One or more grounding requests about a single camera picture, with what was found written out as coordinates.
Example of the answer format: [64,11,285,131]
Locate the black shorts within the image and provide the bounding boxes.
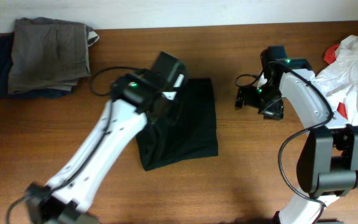
[135,78,219,171]

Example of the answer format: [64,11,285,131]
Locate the red cloth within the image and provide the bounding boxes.
[323,44,347,119]

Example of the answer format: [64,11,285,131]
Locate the navy folded garment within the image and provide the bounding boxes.
[0,34,73,100]

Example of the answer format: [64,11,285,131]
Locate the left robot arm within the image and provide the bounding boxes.
[24,52,188,224]

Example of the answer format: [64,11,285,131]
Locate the right black cable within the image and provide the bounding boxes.
[234,60,335,224]

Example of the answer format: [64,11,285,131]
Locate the grey folded trousers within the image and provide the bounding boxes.
[7,17,99,95]

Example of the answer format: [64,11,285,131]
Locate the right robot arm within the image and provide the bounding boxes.
[235,46,358,224]

